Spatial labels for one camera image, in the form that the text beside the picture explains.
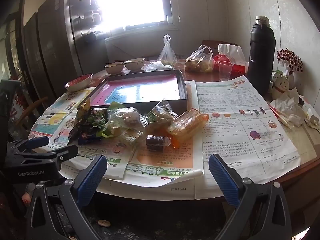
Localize red tissue pack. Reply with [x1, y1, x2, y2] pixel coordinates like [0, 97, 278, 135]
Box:
[212, 44, 249, 79]

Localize grey refrigerator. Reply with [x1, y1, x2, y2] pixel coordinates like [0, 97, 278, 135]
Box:
[37, 0, 107, 98]

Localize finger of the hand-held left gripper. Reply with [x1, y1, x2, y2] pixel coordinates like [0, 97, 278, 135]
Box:
[7, 136, 50, 155]
[15, 144, 79, 166]

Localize dark shallow cardboard box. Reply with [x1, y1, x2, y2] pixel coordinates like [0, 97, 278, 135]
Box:
[86, 69, 188, 108]

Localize dark brown roll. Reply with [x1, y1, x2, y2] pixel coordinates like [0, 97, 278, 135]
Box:
[146, 135, 172, 152]

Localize orange panel newspaper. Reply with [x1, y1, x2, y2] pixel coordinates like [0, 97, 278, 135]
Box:
[96, 80, 205, 201]

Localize pink and blue book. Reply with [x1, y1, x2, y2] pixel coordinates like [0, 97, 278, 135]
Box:
[90, 76, 181, 105]

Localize person's left hand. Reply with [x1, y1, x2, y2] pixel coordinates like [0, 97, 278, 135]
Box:
[21, 183, 37, 204]

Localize plastic bag of pastries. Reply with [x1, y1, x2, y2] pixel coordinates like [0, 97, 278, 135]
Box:
[184, 44, 215, 73]

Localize tied clear plastic bag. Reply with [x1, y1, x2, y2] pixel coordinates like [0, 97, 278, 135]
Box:
[157, 34, 177, 67]

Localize black green pea packet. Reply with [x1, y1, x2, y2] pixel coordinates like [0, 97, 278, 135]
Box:
[82, 108, 108, 132]

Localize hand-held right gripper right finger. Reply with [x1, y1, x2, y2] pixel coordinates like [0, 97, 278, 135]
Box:
[208, 154, 293, 240]

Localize yellow wafer packet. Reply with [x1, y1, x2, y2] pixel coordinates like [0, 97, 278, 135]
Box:
[75, 97, 92, 133]

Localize crumpled white tissue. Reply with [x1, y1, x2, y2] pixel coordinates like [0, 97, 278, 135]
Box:
[270, 89, 306, 128]

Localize colourful cartoon newspaper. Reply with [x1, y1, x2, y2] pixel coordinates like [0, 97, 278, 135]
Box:
[27, 87, 130, 181]

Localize crumpled clear plastic bag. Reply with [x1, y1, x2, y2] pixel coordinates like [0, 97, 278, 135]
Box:
[144, 61, 175, 72]

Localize orange cracker packet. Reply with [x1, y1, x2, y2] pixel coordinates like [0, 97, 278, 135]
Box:
[166, 108, 209, 148]

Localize green print floss cake packet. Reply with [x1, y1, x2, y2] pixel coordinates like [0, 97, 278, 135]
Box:
[146, 99, 178, 128]

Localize black thermos bottle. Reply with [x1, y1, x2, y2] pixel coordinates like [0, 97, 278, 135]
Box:
[246, 16, 277, 97]

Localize beige ceramic bowl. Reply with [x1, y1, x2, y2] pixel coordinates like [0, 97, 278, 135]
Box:
[104, 64, 125, 75]
[124, 58, 145, 70]

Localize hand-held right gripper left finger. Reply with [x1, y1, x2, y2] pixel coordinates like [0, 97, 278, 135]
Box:
[25, 154, 108, 240]

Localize bright window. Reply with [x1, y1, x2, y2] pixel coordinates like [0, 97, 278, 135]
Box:
[87, 0, 181, 32]

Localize blue cookie packet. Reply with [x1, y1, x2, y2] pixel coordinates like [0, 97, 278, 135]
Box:
[69, 126, 105, 144]

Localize clear plastic cup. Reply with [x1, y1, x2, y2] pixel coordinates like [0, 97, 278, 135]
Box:
[217, 61, 234, 82]

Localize red patterned bowl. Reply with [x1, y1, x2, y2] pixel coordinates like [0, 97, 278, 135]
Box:
[64, 73, 93, 92]

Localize white student newspaper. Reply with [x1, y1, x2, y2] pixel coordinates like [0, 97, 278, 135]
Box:
[195, 76, 301, 200]

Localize clear round pastry packet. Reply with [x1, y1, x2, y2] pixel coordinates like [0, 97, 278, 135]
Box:
[109, 107, 148, 133]

